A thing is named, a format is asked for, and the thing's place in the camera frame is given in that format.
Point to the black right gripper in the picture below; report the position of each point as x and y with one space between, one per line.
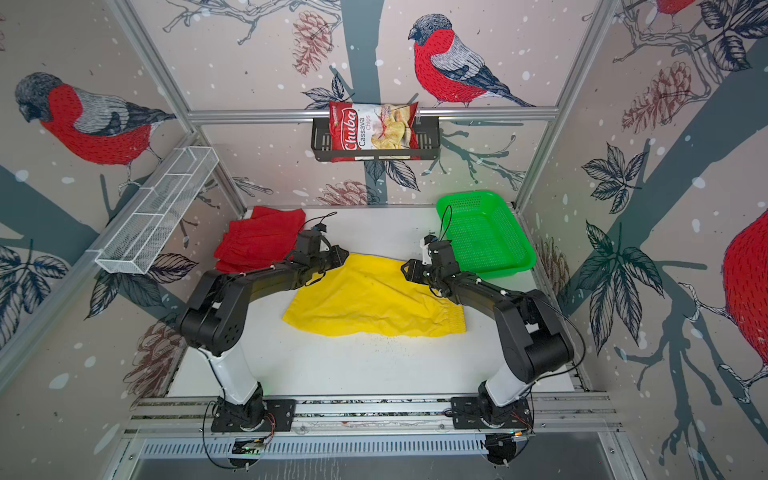
413 271

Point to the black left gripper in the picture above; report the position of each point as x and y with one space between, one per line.
339 259

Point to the yellow shorts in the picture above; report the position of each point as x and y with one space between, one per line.
369 294

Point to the red shorts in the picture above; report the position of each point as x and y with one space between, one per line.
259 241

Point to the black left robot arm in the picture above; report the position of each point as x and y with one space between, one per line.
216 313

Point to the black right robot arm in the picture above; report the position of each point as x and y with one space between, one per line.
532 335

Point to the green plastic basket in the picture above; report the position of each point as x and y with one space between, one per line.
486 237

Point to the red chips bag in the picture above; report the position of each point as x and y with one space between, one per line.
356 127

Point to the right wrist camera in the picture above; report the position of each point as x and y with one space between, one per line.
427 245

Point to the black wall shelf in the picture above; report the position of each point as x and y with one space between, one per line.
425 132

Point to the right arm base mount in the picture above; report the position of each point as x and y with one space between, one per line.
480 411

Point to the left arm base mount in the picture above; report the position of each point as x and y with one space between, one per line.
257 414

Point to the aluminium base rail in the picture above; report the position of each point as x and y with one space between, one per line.
347 415

